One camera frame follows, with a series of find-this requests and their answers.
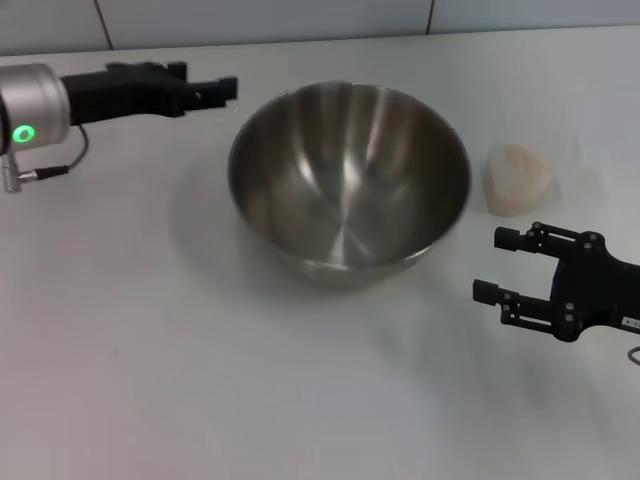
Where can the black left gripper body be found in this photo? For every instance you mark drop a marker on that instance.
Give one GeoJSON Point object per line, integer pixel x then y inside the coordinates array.
{"type": "Point", "coordinates": [125, 95]}

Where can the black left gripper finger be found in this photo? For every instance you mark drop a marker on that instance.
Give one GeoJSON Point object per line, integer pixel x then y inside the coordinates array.
{"type": "Point", "coordinates": [220, 92]}

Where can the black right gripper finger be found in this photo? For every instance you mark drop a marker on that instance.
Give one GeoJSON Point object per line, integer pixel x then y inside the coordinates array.
{"type": "Point", "coordinates": [507, 239]}
{"type": "Point", "coordinates": [486, 292]}

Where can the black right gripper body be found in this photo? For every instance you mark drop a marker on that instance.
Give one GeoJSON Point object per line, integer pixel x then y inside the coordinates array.
{"type": "Point", "coordinates": [595, 295]}

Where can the white rice heap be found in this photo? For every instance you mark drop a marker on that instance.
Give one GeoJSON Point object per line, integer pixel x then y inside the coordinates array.
{"type": "Point", "coordinates": [517, 180]}

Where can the clear plastic measuring cup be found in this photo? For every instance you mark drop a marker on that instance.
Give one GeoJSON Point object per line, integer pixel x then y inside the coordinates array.
{"type": "Point", "coordinates": [567, 165]}

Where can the stainless steel mixing bowl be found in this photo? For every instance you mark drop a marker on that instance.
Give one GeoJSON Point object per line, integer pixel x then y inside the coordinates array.
{"type": "Point", "coordinates": [350, 175]}

